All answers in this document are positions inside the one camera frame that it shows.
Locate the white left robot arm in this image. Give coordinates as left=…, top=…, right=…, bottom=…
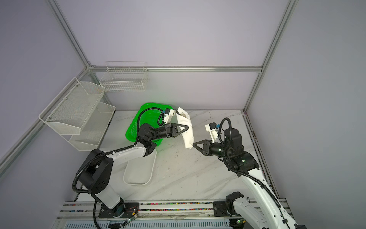
left=71, top=123, right=192, bottom=218

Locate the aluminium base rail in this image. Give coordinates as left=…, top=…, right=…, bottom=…
left=51, top=198, right=292, bottom=229

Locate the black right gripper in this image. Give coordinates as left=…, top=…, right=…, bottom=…
left=191, top=138, right=230, bottom=158

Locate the black corrugated cable hose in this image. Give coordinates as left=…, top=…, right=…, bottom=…
left=71, top=107, right=165, bottom=229

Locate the white mesh lower shelf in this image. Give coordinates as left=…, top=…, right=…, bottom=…
left=69, top=103, right=115, bottom=151

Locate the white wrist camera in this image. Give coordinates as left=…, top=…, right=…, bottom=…
left=205, top=122, right=223, bottom=143
left=163, top=108, right=176, bottom=124

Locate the white rectangular tray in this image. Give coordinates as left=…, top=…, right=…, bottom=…
left=123, top=150, right=157, bottom=186

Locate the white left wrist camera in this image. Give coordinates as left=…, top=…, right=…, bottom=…
left=163, top=108, right=176, bottom=124

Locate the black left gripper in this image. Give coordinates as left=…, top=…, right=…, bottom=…
left=150, top=123, right=189, bottom=141

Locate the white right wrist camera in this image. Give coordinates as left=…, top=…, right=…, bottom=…
left=205, top=122, right=223, bottom=143

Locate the green plastic basket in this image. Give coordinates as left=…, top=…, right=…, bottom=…
left=125, top=102, right=174, bottom=147

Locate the white mesh shelf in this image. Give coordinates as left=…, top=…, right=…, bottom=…
left=69, top=103, right=115, bottom=151
left=39, top=77, right=105, bottom=135

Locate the white mesh upper shelf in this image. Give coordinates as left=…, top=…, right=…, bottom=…
left=39, top=77, right=105, bottom=135

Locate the white wire basket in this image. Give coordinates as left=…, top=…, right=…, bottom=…
left=100, top=62, right=149, bottom=93

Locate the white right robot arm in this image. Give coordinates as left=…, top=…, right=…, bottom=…
left=193, top=128, right=306, bottom=229

